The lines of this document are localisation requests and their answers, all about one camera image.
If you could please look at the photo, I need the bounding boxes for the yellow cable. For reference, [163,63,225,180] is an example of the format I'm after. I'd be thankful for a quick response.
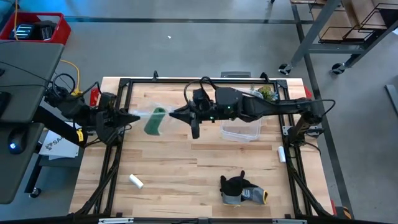
[60,58,85,96]

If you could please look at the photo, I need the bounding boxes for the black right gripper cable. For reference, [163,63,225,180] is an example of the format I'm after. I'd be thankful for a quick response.
[183,76,219,108]

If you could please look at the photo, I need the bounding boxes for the clear plastic bag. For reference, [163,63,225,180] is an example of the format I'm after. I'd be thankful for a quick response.
[129,102,175,138]

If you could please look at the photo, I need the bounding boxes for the small white roll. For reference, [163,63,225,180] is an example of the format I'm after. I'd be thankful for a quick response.
[277,145,287,164]
[128,174,145,190]

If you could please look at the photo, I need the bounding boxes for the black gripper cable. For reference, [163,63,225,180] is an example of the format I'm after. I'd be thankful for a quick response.
[51,72,102,96]
[183,76,219,108]

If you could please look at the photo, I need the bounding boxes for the clear plastic bin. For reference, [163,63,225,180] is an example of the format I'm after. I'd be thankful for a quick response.
[220,88,264,143]

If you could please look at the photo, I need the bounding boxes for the black device with blue light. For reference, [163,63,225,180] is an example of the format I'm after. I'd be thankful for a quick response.
[6,129,28,156]

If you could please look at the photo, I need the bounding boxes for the grey equipment cart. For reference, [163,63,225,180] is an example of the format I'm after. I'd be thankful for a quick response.
[0,40,65,205]

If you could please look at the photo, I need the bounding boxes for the small green artificial plant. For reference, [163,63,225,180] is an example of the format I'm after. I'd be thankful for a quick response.
[251,85,279,102]

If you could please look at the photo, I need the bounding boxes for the grey metal shelf cart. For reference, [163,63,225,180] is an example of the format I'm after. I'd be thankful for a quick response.
[277,0,398,76]

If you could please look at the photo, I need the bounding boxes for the black grey work glove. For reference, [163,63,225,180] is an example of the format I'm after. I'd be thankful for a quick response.
[220,170,269,207]

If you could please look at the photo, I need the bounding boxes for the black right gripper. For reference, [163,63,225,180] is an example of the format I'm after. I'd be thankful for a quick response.
[169,88,218,140]

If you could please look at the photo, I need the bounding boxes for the small grey box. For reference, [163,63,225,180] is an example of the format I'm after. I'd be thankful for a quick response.
[220,71,252,78]

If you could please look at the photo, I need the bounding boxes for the flat cardboard sheets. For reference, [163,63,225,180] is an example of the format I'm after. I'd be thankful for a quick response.
[310,0,398,41]

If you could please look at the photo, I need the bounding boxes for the red plastic crate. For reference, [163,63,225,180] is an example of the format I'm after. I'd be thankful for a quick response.
[0,12,72,46]

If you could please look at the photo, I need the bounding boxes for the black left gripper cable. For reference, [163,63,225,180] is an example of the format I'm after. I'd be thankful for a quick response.
[51,72,102,96]

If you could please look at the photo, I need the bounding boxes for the grey metal bracket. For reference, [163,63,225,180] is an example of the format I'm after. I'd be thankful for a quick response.
[306,126,325,138]

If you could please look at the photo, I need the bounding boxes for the black box with silver slats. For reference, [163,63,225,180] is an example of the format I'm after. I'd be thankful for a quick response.
[9,23,34,40]

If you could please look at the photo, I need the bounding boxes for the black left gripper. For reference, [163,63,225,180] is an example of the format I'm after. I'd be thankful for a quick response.
[95,92,141,146]

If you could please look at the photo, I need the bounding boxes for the grey metal bar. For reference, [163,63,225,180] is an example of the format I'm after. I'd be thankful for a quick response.
[384,83,398,118]

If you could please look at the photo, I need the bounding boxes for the white printed paper sheet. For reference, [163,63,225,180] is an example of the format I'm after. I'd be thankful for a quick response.
[39,121,87,160]

